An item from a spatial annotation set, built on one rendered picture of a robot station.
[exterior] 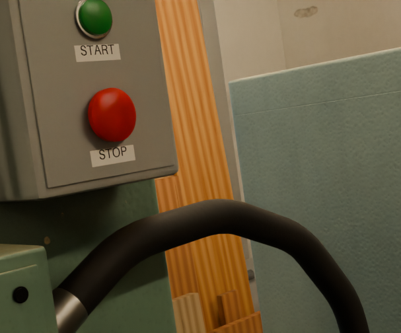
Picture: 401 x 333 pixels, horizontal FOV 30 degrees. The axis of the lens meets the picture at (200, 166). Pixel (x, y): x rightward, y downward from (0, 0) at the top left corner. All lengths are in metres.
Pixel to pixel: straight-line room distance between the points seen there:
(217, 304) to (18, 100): 1.89
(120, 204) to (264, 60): 2.35
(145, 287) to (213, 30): 2.21
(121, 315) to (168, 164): 0.11
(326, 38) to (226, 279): 0.98
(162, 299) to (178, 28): 1.87
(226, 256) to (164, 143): 1.92
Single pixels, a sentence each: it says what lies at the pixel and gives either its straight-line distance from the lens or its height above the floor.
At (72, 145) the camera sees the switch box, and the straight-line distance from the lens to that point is 0.41.
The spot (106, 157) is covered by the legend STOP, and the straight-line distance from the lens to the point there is 0.42.
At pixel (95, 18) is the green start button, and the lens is 0.43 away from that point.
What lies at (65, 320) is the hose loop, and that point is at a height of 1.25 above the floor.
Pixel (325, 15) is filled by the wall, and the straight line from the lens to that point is 2.82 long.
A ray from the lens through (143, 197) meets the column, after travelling 0.52.
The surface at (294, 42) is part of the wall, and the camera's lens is 2.90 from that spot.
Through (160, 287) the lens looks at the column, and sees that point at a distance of 0.53.
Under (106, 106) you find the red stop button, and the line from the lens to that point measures 0.42.
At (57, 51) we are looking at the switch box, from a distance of 0.42.
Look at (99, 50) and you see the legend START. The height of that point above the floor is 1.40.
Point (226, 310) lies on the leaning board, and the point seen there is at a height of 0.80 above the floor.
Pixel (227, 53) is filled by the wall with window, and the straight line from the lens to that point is 2.69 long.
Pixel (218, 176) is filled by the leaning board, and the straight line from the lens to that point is 2.36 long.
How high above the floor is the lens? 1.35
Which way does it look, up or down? 3 degrees down
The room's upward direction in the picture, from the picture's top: 8 degrees counter-clockwise
